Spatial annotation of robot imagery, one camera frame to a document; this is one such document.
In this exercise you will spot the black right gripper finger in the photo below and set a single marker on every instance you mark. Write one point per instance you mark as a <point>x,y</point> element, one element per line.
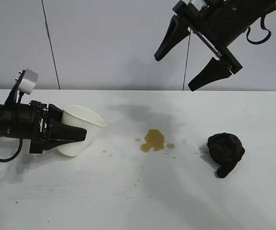
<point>212,73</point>
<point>172,36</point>

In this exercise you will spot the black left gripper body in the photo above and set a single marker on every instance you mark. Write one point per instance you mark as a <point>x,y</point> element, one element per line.
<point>18,122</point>

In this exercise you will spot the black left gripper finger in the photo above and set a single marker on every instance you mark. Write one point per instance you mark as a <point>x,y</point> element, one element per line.
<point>55,112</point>
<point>66,134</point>

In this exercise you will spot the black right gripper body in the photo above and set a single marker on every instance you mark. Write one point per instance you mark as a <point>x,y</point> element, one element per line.
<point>228,21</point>

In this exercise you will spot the white paper cup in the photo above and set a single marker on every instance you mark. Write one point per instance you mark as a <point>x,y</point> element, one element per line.
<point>78,120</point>

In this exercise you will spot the black cloth rag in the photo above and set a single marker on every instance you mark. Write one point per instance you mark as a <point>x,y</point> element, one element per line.
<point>225,148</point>

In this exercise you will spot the small brown liquid drop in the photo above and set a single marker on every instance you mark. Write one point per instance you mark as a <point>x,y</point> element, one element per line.
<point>170,145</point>
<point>137,139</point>

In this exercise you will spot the white table cover sheet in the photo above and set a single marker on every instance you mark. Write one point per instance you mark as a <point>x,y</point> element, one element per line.
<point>128,191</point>

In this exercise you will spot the brown liquid puddle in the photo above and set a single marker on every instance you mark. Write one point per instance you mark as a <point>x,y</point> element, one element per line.
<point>153,140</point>

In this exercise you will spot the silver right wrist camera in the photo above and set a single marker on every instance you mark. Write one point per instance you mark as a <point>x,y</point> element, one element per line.
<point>196,3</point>

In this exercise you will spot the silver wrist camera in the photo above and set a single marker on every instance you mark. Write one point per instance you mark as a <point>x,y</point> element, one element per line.
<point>196,3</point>
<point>27,80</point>

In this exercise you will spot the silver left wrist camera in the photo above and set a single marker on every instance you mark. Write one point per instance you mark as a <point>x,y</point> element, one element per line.
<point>27,80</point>

